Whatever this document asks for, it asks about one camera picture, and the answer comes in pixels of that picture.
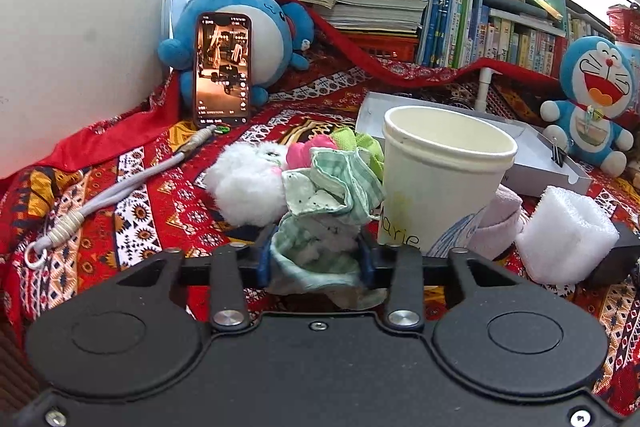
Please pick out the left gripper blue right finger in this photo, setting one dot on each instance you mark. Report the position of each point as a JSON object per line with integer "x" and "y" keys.
{"x": 366, "y": 247}

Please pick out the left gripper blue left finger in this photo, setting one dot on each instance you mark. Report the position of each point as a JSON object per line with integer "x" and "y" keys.
{"x": 263, "y": 248}

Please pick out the pink and green scrunchie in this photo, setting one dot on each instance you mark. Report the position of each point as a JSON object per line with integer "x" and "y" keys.
{"x": 344, "y": 138}

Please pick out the pale pink sock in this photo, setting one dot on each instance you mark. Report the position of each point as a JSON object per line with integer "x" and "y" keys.
{"x": 499, "y": 226}

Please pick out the white paper cup with drawing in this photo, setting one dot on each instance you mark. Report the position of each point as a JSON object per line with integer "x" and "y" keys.
{"x": 441, "y": 170}

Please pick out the red patterned blanket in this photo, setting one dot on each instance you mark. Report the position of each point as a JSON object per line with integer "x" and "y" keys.
{"x": 172, "y": 209}

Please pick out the grey cardboard box tray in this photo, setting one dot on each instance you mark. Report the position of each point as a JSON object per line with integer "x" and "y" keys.
{"x": 533, "y": 168}

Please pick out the red plastic crate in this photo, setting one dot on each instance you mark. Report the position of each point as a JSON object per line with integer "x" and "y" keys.
{"x": 395, "y": 47}

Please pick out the black binder clip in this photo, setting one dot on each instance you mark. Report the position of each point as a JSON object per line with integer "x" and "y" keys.
{"x": 558, "y": 151}

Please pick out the smartphone with lit screen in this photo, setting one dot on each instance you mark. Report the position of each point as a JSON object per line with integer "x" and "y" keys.
{"x": 221, "y": 69}

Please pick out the blue round plush toy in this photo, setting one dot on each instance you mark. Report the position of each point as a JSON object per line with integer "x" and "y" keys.
{"x": 279, "y": 34}

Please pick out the row of upright books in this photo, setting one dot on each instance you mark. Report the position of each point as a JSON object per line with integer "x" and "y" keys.
{"x": 531, "y": 34}

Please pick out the Doraemon plush toy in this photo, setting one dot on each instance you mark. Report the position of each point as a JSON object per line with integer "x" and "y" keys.
{"x": 599, "y": 85}

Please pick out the red basket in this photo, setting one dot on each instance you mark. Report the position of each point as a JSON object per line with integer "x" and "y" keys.
{"x": 625, "y": 22}

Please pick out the white pipe frame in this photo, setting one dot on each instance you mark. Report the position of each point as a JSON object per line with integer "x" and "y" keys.
{"x": 487, "y": 95}

